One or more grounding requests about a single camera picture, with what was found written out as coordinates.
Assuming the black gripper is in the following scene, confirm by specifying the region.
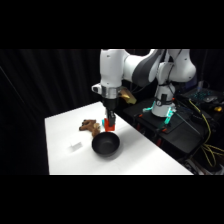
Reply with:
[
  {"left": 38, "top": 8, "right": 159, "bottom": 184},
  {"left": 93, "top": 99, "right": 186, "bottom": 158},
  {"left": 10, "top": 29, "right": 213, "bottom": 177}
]
[{"left": 102, "top": 97, "right": 118, "bottom": 126}]

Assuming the red cube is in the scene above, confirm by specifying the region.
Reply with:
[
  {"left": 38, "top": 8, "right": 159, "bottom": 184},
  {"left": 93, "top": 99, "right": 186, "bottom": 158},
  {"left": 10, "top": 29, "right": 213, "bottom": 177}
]
[{"left": 103, "top": 117, "right": 117, "bottom": 132}]

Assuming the black bowl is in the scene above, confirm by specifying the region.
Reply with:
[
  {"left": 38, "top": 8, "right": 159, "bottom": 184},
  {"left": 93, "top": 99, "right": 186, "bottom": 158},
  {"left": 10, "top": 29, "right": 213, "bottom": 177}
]
[{"left": 91, "top": 131, "right": 121, "bottom": 158}]

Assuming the brown wooden toy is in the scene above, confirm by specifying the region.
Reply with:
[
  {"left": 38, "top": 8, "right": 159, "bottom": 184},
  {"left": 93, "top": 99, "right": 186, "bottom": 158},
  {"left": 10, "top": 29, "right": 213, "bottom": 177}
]
[{"left": 78, "top": 118, "right": 102, "bottom": 138}]

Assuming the small white block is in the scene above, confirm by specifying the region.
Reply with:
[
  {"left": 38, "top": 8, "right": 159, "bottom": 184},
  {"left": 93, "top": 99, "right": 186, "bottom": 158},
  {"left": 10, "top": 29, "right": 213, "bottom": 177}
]
[{"left": 70, "top": 141, "right": 84, "bottom": 151}]

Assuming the black robot stand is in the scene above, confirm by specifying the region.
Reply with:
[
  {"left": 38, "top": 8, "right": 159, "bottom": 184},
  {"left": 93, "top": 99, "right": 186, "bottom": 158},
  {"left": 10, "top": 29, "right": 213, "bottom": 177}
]
[{"left": 123, "top": 97, "right": 224, "bottom": 164}]

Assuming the keyboard with lit keys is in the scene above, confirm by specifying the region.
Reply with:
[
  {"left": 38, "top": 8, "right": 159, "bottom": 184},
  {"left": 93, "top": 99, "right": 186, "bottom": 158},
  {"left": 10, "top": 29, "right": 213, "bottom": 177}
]
[{"left": 186, "top": 88, "right": 224, "bottom": 104}]

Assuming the yellow cable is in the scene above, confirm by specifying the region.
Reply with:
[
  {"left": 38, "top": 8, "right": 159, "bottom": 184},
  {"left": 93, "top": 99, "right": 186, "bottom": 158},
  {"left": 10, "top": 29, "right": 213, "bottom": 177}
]
[{"left": 187, "top": 98, "right": 224, "bottom": 168}]

